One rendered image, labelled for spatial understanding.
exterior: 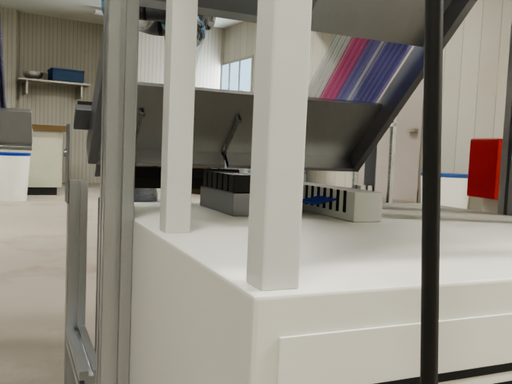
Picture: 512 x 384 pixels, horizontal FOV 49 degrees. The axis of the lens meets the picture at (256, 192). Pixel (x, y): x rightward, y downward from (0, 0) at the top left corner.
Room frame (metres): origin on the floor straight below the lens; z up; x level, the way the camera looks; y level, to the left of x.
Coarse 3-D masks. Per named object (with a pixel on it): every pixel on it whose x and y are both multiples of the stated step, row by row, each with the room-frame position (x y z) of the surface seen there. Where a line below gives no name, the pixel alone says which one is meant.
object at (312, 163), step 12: (144, 156) 1.27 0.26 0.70; (156, 156) 1.28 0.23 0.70; (204, 156) 1.33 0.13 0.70; (216, 156) 1.35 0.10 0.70; (228, 156) 1.36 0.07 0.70; (240, 156) 1.37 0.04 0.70; (312, 156) 1.46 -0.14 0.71; (312, 168) 1.44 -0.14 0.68; (324, 168) 1.45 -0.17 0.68; (336, 168) 1.46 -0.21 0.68; (348, 168) 1.48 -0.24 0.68
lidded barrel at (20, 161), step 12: (0, 156) 6.59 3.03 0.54; (12, 156) 6.62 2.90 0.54; (24, 156) 6.74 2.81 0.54; (0, 168) 6.60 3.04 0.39; (12, 168) 6.63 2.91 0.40; (24, 168) 6.76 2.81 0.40; (0, 180) 6.61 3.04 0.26; (12, 180) 6.64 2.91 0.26; (24, 180) 6.77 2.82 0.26; (0, 192) 6.62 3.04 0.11; (12, 192) 6.65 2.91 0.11; (24, 192) 6.79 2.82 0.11
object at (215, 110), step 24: (144, 96) 1.17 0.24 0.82; (216, 96) 1.22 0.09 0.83; (240, 96) 1.24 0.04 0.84; (144, 120) 1.22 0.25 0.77; (216, 120) 1.28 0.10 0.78; (240, 120) 1.28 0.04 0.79; (312, 120) 1.36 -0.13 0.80; (336, 120) 1.38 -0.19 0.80; (360, 120) 1.40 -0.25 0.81; (144, 144) 1.27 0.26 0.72; (216, 144) 1.34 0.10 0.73; (240, 144) 1.36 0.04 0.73; (312, 144) 1.43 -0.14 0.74; (336, 144) 1.45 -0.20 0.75
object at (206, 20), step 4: (204, 16) 1.14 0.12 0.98; (208, 16) 1.14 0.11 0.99; (204, 20) 1.15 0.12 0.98; (208, 20) 1.15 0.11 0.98; (204, 24) 1.16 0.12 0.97; (208, 24) 1.16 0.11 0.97; (200, 28) 1.16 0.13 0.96; (204, 28) 1.16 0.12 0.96; (200, 32) 1.17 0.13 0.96; (204, 32) 1.17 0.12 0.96; (200, 36) 1.18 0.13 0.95; (204, 36) 1.18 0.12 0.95; (200, 40) 1.18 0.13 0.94; (200, 44) 1.19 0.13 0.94; (200, 48) 1.20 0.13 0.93; (196, 56) 1.21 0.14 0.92; (196, 60) 1.22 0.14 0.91; (196, 64) 1.23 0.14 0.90
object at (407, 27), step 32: (160, 0) 0.97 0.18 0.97; (224, 0) 1.00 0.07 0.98; (256, 0) 1.01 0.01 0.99; (320, 0) 1.10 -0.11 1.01; (352, 0) 1.12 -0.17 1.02; (384, 0) 1.14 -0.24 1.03; (416, 0) 1.16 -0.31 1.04; (448, 0) 1.18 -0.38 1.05; (352, 32) 1.18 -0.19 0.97; (384, 32) 1.20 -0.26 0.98; (416, 32) 1.22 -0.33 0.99
